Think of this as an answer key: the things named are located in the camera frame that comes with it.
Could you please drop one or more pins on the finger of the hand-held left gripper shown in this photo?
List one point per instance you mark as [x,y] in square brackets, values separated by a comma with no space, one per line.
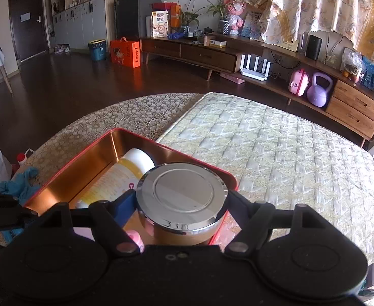
[2,220]

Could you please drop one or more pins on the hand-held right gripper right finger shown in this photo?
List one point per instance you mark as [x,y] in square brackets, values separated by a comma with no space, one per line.
[235,201]

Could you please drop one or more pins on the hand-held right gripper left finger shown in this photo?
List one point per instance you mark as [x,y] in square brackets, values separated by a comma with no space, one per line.
[125,207]

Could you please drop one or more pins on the round tin with silver lid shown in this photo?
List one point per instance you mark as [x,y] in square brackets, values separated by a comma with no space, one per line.
[180,191]

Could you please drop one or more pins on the red rectangular tin box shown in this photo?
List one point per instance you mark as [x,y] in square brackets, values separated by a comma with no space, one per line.
[78,172]

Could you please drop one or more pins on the white and yellow bottle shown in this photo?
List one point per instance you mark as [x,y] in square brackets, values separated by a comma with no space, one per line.
[126,175]

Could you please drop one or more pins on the small pink object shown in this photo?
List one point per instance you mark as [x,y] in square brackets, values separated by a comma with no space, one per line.
[136,239]

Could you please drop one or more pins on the red capped bottle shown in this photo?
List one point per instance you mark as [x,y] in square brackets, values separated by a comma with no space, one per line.
[21,159]

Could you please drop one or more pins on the quilted mattress pad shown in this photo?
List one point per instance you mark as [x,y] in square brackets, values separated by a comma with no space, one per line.
[285,159]

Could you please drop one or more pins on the flat pink box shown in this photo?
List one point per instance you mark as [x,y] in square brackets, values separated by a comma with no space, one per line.
[233,78]

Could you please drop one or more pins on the white router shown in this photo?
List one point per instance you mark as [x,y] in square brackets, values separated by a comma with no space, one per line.
[255,70]

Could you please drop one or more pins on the pink toy suitcase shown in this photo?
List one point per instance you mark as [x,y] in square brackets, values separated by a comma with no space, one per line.
[298,83]

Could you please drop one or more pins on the purple kettlebell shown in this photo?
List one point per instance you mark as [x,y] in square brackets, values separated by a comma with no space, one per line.
[318,95]

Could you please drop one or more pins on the wooden TV cabinet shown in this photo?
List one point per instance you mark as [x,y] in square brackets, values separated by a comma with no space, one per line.
[206,57]

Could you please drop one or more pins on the orange gift box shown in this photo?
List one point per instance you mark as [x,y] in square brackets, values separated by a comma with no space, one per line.
[125,53]

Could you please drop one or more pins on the blue trash can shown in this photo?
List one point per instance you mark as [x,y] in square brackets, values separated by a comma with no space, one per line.
[97,51]

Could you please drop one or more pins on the white and yellow box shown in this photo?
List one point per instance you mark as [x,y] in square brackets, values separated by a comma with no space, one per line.
[217,43]

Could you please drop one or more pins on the pair of shoes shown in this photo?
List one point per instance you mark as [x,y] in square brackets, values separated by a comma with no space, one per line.
[62,49]

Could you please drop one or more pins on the black speaker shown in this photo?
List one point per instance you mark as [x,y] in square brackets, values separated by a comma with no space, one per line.
[313,47]

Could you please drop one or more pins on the dark teapot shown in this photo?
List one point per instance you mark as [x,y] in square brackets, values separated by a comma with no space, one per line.
[208,30]

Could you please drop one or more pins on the plant in patterned pot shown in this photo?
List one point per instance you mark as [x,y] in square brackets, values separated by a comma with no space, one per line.
[224,25]

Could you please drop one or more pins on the clear plastic bag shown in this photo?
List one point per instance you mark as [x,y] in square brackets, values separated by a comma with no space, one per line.
[352,65]

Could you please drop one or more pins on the pink doll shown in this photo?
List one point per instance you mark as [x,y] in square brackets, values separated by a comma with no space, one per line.
[237,16]

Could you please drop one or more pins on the cereal box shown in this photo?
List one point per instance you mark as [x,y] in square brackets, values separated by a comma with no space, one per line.
[160,25]

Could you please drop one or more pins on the blue printed box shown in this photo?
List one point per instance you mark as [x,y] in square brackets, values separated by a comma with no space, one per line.
[371,75]

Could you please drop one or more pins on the small potted plant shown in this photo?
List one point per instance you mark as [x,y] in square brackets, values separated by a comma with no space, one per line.
[187,19]

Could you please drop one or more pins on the dark wooden door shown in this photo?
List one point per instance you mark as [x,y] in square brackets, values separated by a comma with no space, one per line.
[27,32]

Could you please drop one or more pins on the black fridge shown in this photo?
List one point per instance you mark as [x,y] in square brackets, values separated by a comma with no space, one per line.
[133,16]

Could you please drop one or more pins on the orange paper bag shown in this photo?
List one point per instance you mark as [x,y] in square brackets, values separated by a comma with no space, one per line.
[175,16]

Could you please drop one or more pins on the floral cloth cover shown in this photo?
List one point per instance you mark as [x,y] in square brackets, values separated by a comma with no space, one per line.
[317,3]

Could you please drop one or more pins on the blue picture frame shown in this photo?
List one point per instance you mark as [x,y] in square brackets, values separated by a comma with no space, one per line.
[250,25]

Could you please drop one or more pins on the grey wall cabinets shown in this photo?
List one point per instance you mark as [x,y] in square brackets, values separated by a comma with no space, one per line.
[82,22]

